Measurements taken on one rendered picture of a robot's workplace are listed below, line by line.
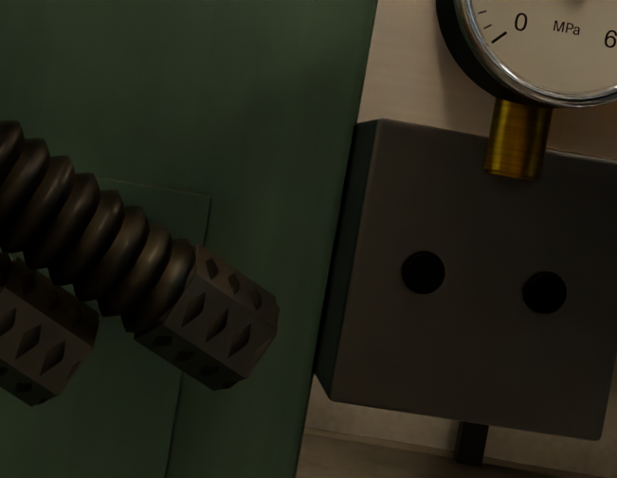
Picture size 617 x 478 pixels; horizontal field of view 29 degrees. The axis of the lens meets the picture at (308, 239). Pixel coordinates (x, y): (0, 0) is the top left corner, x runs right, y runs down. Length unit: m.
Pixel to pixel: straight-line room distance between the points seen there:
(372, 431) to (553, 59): 2.58
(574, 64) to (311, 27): 0.09
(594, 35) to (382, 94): 2.50
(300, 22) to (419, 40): 2.47
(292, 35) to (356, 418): 2.52
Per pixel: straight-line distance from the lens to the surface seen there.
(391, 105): 2.81
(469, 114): 2.83
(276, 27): 0.36
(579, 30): 0.31
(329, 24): 0.36
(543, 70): 0.31
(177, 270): 0.26
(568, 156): 0.34
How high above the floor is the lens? 0.60
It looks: 3 degrees down
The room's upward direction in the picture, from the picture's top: 10 degrees clockwise
